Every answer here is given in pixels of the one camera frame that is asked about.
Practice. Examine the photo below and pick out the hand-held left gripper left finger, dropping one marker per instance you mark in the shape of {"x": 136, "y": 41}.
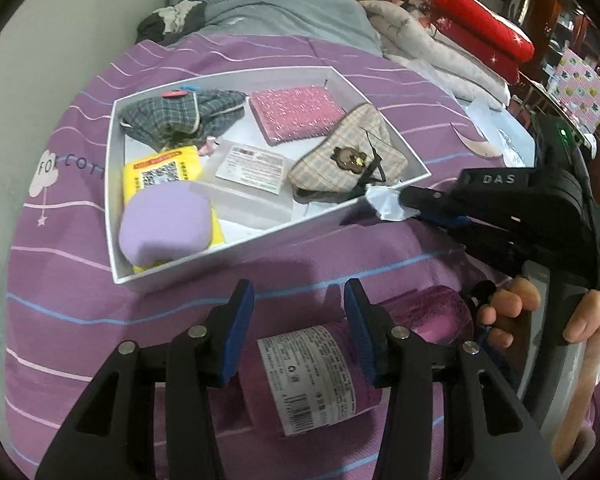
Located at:
{"x": 237, "y": 330}

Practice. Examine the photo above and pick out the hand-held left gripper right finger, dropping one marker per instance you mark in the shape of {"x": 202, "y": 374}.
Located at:
{"x": 362, "y": 330}

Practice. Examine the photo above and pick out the clear packet white label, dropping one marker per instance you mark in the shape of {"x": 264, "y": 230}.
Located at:
{"x": 252, "y": 165}

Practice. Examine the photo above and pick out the white floral quilt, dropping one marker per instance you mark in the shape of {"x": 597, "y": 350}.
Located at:
{"x": 430, "y": 45}

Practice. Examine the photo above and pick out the beige plaid pouch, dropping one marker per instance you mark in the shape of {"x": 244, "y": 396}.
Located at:
{"x": 350, "y": 160}

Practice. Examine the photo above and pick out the lavender sponge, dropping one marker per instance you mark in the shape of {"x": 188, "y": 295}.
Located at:
{"x": 167, "y": 222}

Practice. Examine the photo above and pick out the pastel patterned box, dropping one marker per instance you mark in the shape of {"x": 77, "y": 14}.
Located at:
{"x": 582, "y": 85}

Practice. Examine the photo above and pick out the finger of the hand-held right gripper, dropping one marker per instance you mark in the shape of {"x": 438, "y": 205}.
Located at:
{"x": 445, "y": 220}
{"x": 427, "y": 196}

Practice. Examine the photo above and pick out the person's right hand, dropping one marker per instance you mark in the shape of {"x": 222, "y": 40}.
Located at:
{"x": 510, "y": 310}

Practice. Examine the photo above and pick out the grey blanket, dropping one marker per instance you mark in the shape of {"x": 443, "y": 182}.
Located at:
{"x": 290, "y": 17}

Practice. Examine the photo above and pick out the purple striped blanket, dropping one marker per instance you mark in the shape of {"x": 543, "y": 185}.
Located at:
{"x": 105, "y": 310}

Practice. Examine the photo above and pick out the grey plaid cloth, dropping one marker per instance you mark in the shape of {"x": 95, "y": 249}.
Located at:
{"x": 180, "y": 115}

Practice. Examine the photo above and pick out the pink bubble wrap pad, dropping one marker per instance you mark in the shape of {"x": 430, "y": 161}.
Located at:
{"x": 295, "y": 112}

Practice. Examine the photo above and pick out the white shallow cardboard box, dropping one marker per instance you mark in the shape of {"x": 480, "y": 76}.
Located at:
{"x": 260, "y": 180}

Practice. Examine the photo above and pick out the blue clip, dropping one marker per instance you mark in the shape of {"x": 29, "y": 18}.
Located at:
{"x": 190, "y": 89}

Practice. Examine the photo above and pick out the red folded blanket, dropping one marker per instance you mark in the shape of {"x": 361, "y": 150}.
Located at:
{"x": 475, "y": 25}

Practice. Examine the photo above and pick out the red clip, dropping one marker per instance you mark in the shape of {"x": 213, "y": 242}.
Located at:
{"x": 172, "y": 93}

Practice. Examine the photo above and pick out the dark wooden cabinet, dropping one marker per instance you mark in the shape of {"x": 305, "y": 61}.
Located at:
{"x": 545, "y": 15}

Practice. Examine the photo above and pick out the silver white packet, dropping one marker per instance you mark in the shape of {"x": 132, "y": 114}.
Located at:
{"x": 392, "y": 204}

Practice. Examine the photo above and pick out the dark cloth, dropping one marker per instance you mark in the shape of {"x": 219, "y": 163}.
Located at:
{"x": 172, "y": 17}

